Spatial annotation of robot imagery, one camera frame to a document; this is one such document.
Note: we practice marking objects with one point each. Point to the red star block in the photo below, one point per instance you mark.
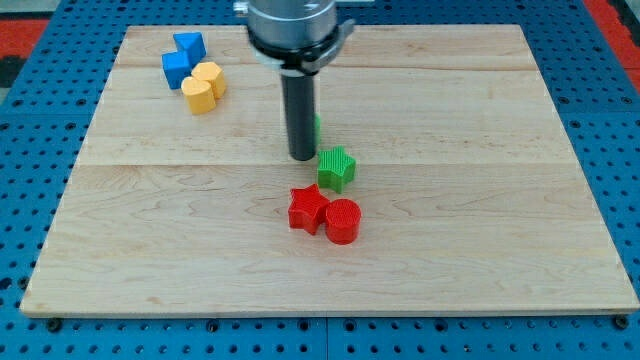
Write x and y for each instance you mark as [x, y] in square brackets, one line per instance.
[307, 208]

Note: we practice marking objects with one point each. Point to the blue triangle block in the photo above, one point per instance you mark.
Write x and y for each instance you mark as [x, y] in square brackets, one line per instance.
[192, 43]

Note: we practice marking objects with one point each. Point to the blue cube block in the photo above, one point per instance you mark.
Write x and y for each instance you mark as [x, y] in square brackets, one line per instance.
[176, 67]

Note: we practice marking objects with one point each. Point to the red circle block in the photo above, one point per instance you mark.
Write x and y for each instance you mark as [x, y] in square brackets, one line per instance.
[342, 221]

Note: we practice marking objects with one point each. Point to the green star block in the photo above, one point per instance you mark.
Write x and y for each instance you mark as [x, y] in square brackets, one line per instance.
[335, 169]

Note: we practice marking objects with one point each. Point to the green circle block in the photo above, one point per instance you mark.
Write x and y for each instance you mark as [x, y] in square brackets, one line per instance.
[317, 129]

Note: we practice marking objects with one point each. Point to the yellow hexagon block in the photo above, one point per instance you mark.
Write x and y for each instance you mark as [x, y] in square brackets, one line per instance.
[213, 74]

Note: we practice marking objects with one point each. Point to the wooden board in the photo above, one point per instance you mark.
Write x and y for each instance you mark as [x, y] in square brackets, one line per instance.
[472, 199]

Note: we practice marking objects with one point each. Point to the yellow heart block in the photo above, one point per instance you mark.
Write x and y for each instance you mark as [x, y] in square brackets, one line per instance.
[199, 95]

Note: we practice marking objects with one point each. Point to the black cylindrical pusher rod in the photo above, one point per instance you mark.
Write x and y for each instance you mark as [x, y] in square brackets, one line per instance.
[299, 110]

